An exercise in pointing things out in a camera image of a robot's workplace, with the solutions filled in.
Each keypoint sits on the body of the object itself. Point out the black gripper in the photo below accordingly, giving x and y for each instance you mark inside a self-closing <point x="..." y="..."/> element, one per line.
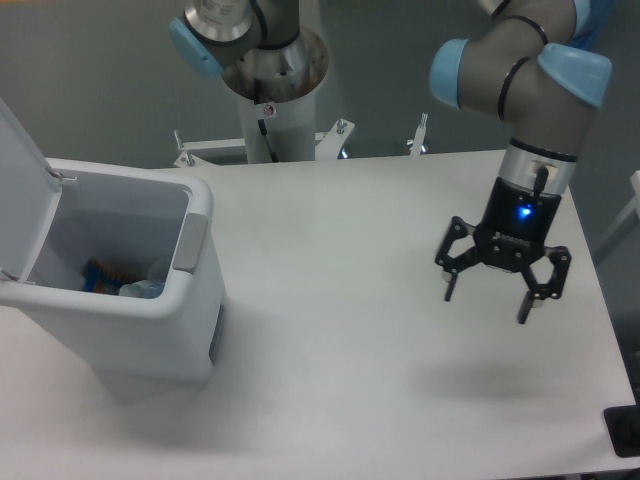
<point x="517" y="230"/>

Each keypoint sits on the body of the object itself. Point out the clear plastic water bottle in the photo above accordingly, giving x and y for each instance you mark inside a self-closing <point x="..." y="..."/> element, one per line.
<point x="152" y="285"/>

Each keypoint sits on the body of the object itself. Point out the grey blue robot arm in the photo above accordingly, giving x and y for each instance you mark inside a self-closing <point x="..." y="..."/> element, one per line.
<point x="529" y="71"/>

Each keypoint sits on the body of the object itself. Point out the white trash can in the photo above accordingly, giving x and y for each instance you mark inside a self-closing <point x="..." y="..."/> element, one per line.
<point x="116" y="263"/>

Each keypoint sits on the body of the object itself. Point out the white trash can lid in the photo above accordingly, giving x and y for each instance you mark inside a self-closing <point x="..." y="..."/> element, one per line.
<point x="31" y="191"/>

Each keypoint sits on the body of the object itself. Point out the blue plastic bag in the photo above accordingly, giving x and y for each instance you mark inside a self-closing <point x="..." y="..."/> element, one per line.
<point x="591" y="16"/>

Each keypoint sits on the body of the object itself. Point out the blue orange snack packet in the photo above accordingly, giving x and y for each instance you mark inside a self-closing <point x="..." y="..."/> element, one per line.
<point x="101" y="280"/>

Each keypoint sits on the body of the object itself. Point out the white frame at right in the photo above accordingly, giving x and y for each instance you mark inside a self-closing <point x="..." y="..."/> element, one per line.
<point x="621" y="227"/>

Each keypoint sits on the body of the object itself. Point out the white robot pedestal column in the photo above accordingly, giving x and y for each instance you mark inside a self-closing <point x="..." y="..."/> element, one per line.
<point x="276" y="97"/>

